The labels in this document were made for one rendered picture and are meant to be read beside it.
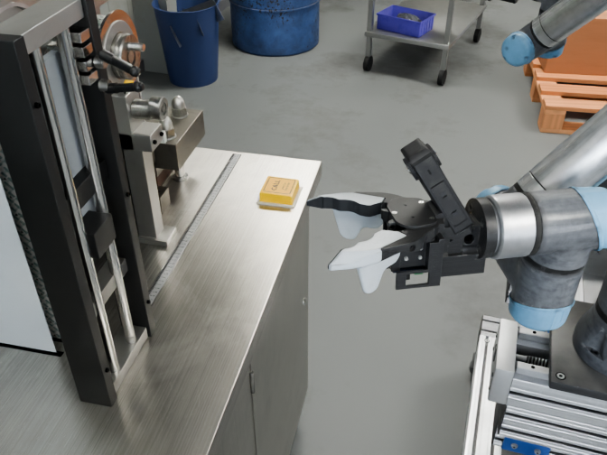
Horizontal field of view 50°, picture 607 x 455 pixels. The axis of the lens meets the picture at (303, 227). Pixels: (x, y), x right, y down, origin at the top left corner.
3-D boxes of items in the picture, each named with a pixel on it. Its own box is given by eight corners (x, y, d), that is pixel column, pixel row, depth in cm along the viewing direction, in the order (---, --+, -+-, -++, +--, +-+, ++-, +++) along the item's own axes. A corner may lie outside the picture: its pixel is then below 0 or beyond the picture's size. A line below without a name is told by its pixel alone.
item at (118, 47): (128, 88, 109) (116, 51, 104) (117, 88, 110) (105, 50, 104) (144, 61, 114) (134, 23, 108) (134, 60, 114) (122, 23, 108)
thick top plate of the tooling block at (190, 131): (179, 171, 133) (175, 144, 129) (3, 150, 140) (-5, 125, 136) (205, 134, 146) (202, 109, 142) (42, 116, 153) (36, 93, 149)
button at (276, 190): (292, 206, 135) (292, 196, 134) (259, 201, 136) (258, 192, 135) (299, 188, 141) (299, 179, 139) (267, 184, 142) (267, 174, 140)
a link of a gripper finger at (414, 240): (392, 267, 66) (443, 236, 72) (393, 254, 66) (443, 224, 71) (358, 250, 69) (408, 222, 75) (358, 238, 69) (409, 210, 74)
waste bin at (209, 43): (240, 69, 421) (236, -12, 390) (219, 95, 389) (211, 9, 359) (177, 62, 430) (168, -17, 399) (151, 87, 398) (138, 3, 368)
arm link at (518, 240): (540, 209, 71) (508, 180, 78) (499, 213, 70) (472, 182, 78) (530, 268, 75) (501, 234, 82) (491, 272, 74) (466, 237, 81)
